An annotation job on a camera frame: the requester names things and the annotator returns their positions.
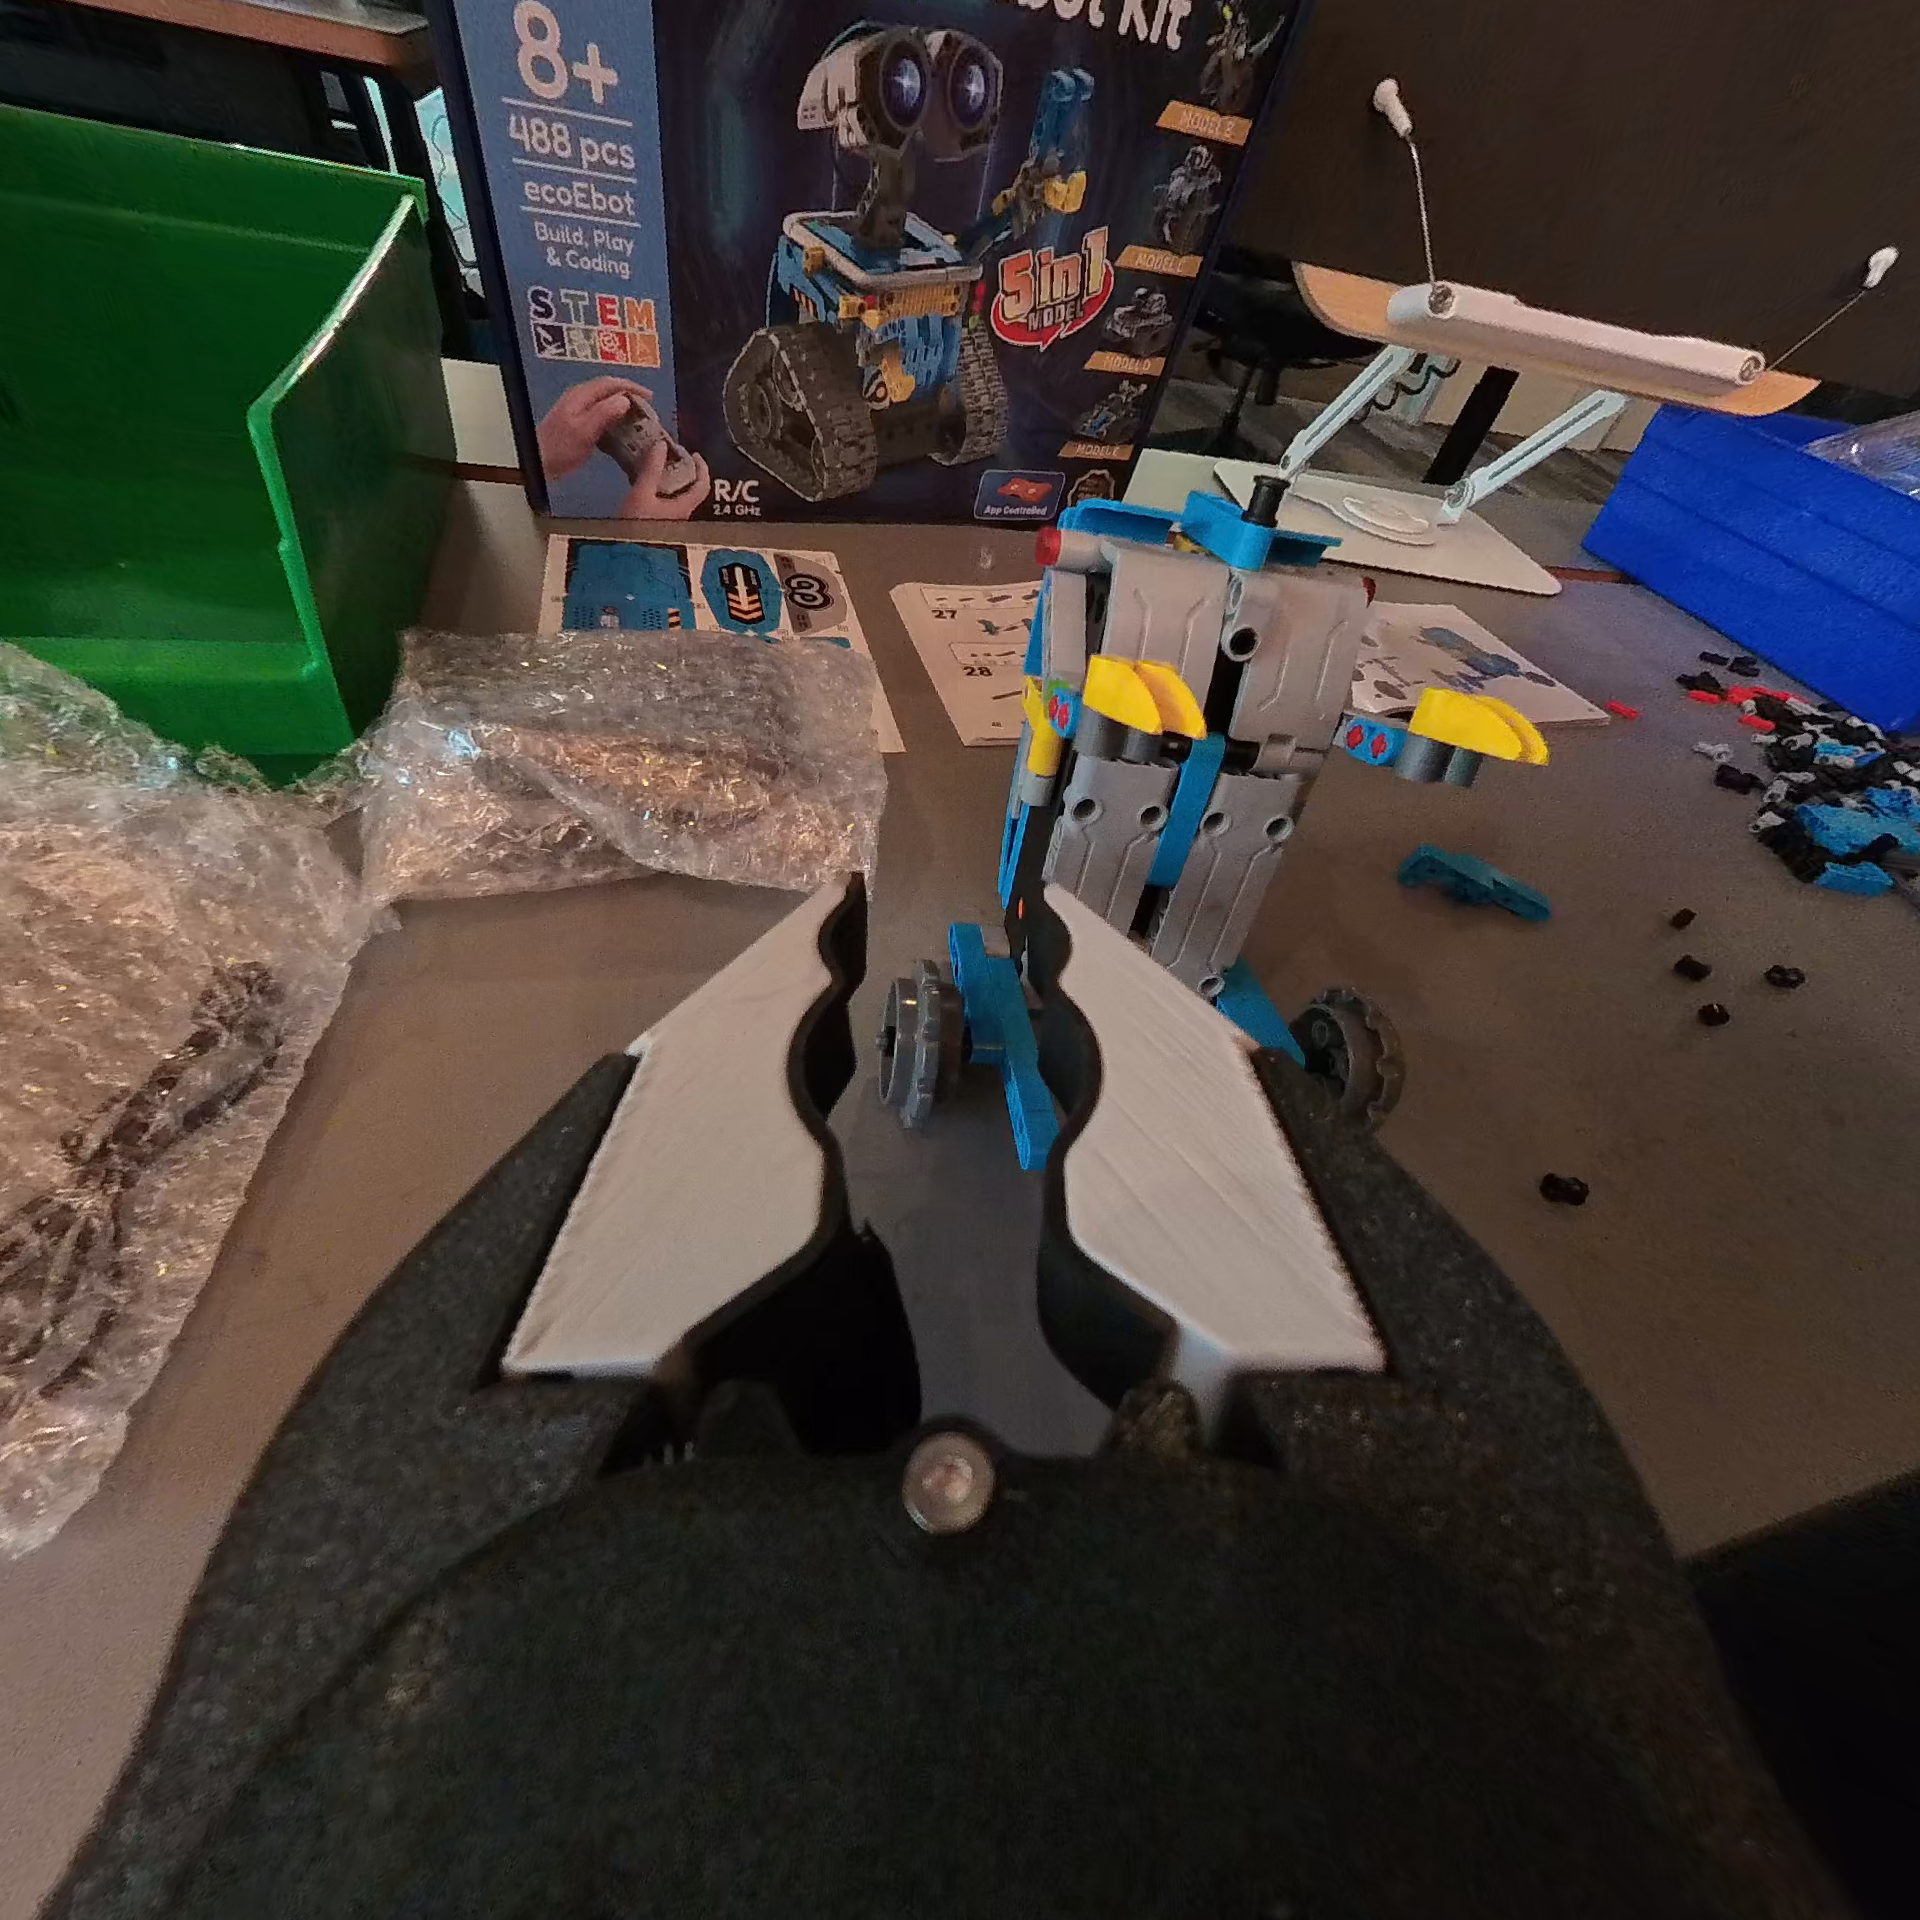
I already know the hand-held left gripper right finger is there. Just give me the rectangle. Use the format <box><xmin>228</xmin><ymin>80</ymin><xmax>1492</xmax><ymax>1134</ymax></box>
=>
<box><xmin>1029</xmin><ymin>877</ymin><xmax>1393</xmax><ymax>1434</ymax></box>

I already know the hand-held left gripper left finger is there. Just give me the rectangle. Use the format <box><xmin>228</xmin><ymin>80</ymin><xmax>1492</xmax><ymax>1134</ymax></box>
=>
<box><xmin>498</xmin><ymin>874</ymin><xmax>924</xmax><ymax>1453</ymax></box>

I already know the blue beam with holes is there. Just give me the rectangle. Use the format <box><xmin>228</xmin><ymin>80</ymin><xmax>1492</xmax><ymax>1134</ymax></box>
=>
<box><xmin>1398</xmin><ymin>845</ymin><xmax>1554</xmax><ymax>924</ymax></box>

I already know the grey desk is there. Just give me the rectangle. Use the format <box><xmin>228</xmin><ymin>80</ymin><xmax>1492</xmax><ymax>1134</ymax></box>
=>
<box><xmin>0</xmin><ymin>450</ymin><xmax>1920</xmax><ymax>1920</ymax></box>

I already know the blue toy robot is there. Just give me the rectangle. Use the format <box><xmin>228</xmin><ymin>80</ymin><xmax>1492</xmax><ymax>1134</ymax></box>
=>
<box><xmin>868</xmin><ymin>475</ymin><xmax>1554</xmax><ymax>1174</ymax></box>

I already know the small bubble wrap bag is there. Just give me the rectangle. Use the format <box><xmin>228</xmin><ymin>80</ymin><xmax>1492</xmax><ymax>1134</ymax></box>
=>
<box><xmin>306</xmin><ymin>628</ymin><xmax>886</xmax><ymax>909</ymax></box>

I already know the large bubble wrap bag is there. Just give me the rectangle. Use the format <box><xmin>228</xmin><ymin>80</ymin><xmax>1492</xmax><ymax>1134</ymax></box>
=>
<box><xmin>0</xmin><ymin>642</ymin><xmax>401</xmax><ymax>1563</ymax></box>

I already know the instruction booklet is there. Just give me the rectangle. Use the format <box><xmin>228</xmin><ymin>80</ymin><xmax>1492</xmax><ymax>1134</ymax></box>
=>
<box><xmin>888</xmin><ymin>578</ymin><xmax>1609</xmax><ymax>748</ymax></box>

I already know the blue sticker sheet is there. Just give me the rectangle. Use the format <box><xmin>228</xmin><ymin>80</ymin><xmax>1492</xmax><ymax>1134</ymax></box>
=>
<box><xmin>536</xmin><ymin>533</ymin><xmax>903</xmax><ymax>753</ymax></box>

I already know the white board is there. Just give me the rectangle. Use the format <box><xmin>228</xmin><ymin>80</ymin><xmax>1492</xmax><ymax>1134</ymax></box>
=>
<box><xmin>1123</xmin><ymin>447</ymin><xmax>1563</xmax><ymax>601</ymax></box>

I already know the pile of small building pieces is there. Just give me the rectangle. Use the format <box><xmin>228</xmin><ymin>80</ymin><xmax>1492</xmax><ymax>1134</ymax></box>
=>
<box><xmin>1674</xmin><ymin>652</ymin><xmax>1920</xmax><ymax>909</ymax></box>

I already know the white stand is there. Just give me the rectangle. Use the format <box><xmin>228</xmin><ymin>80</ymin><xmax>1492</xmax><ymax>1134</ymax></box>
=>
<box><xmin>1275</xmin><ymin>346</ymin><xmax>1629</xmax><ymax>531</ymax></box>

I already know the blue bin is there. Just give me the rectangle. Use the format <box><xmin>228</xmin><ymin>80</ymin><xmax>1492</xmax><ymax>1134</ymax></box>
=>
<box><xmin>1582</xmin><ymin>403</ymin><xmax>1920</xmax><ymax>736</ymax></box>

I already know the robot kit box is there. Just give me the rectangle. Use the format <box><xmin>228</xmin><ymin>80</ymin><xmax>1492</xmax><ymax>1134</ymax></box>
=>
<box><xmin>417</xmin><ymin>0</ymin><xmax>1323</xmax><ymax>531</ymax></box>

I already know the green bin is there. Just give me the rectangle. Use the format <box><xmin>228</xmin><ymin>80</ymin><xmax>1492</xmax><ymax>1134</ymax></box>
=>
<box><xmin>0</xmin><ymin>103</ymin><xmax>461</xmax><ymax>792</ymax></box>

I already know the clear plastic bag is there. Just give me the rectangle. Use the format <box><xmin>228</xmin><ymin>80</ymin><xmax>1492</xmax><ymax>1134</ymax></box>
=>
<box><xmin>1798</xmin><ymin>412</ymin><xmax>1920</xmax><ymax>504</ymax></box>

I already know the dark board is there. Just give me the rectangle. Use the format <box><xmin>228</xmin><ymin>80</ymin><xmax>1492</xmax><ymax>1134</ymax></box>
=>
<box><xmin>1231</xmin><ymin>0</ymin><xmax>1920</xmax><ymax>409</ymax></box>

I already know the wooden shelf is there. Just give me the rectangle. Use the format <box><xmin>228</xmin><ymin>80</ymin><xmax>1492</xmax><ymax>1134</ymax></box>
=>
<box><xmin>0</xmin><ymin>0</ymin><xmax>425</xmax><ymax>69</ymax></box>

